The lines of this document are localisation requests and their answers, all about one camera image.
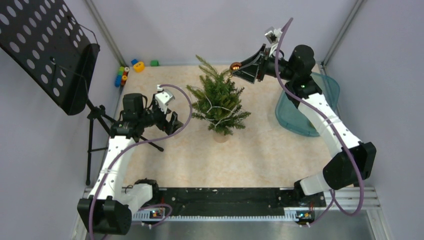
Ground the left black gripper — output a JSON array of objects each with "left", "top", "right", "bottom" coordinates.
[{"left": 138, "top": 93, "right": 183, "bottom": 135}]

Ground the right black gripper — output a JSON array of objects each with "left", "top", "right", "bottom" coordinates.
[{"left": 232, "top": 44, "right": 296, "bottom": 84}]

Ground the copper bauble ornament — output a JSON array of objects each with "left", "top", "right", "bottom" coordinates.
[{"left": 229, "top": 62, "right": 243, "bottom": 72}]

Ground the small green christmas tree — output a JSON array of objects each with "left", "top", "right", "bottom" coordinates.
[{"left": 186, "top": 55, "right": 251, "bottom": 144}]

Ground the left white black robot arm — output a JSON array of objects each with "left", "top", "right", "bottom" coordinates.
[{"left": 77, "top": 90, "right": 183, "bottom": 235}]

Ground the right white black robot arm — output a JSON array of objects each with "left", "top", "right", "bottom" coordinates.
[{"left": 229, "top": 44, "right": 377, "bottom": 208}]

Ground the teal plastic tray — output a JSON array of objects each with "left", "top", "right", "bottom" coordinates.
[{"left": 275, "top": 72, "right": 340, "bottom": 137}]

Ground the green toy block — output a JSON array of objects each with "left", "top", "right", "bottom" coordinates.
[{"left": 150, "top": 59, "right": 160, "bottom": 67}]

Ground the yellow toy block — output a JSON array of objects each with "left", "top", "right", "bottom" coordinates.
[{"left": 133, "top": 61, "right": 145, "bottom": 73}]

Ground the stacked colourful brick toy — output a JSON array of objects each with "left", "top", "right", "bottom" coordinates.
[{"left": 114, "top": 66, "right": 130, "bottom": 88}]

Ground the black perforated music stand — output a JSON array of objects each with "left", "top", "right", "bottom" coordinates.
[{"left": 0, "top": 0, "right": 165, "bottom": 186}]

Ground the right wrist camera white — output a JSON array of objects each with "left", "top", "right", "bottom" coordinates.
[{"left": 264, "top": 26, "right": 283, "bottom": 56}]

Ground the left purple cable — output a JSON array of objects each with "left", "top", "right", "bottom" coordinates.
[{"left": 88, "top": 83, "right": 194, "bottom": 240}]

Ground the purple cable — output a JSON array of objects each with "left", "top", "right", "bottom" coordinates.
[
  {"left": 274, "top": 17, "right": 366, "bottom": 227},
  {"left": 88, "top": 83, "right": 194, "bottom": 240}
]

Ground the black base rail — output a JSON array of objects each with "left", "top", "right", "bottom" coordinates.
[{"left": 129, "top": 187, "right": 327, "bottom": 220}]

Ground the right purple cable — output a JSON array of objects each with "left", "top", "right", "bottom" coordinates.
[{"left": 274, "top": 17, "right": 366, "bottom": 227}]

